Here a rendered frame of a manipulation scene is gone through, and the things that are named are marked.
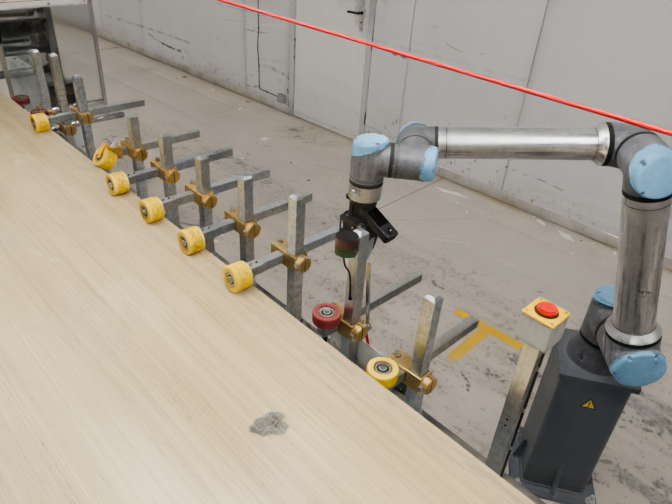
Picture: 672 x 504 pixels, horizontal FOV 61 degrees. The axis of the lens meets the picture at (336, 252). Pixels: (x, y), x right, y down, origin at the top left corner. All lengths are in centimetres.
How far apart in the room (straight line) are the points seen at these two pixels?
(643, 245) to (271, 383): 100
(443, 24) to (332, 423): 353
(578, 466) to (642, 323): 77
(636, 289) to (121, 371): 134
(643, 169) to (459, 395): 151
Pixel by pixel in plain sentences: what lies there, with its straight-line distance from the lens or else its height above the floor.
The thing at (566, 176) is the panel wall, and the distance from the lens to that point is 416.
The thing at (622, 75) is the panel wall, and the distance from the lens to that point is 391.
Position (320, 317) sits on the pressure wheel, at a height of 91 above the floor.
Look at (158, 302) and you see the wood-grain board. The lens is 165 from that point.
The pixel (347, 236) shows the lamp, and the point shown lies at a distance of 142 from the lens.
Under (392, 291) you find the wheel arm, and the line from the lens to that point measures 177.
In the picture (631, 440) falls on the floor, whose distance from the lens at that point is 284.
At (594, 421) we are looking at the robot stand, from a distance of 222.
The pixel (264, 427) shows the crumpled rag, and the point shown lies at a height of 90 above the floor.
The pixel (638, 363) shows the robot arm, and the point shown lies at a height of 82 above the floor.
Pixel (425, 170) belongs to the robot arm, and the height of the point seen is 132.
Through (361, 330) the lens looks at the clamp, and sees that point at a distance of 160.
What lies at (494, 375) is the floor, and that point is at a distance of 285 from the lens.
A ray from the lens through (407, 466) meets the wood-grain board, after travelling 126.
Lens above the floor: 190
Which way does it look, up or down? 33 degrees down
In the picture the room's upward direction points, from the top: 4 degrees clockwise
